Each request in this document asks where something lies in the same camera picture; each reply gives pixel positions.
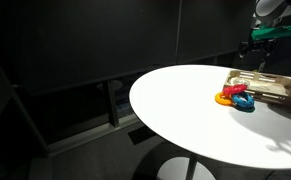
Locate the wooden slatted tray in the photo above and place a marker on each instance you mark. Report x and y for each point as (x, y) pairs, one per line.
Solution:
(264, 87)

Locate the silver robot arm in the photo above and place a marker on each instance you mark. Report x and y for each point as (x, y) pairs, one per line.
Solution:
(271, 22)

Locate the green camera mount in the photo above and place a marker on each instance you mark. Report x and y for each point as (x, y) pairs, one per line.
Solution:
(270, 33)

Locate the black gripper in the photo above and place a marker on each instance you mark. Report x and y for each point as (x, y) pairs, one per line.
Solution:
(265, 46)

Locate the white table base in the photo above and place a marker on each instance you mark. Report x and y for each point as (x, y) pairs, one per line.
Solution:
(183, 168)

